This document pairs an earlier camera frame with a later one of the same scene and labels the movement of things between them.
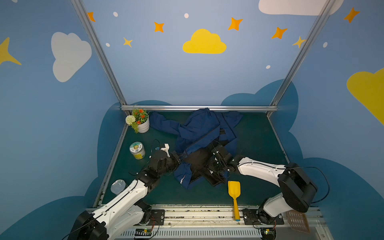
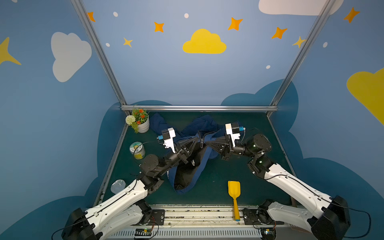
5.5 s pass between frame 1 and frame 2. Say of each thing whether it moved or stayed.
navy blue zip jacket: moved
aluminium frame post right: stayed
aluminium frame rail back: stayed
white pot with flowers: stayed
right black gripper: moved
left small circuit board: stayed
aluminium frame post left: stayed
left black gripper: moved
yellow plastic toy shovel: stayed
